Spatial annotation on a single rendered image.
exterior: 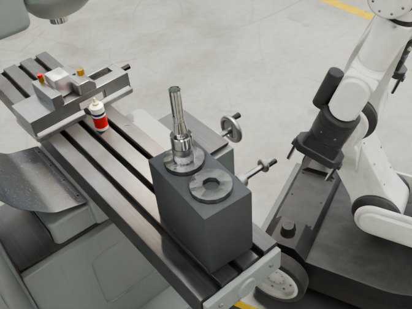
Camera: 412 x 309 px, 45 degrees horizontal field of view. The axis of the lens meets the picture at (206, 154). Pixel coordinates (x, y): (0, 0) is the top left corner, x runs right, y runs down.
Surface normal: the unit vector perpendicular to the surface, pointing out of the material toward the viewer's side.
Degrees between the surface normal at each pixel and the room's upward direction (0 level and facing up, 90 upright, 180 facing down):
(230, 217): 90
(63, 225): 90
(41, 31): 0
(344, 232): 0
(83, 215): 90
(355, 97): 89
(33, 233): 0
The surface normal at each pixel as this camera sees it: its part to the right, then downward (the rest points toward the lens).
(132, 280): 0.63, 0.49
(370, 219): -0.47, 0.62
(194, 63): -0.07, -0.73
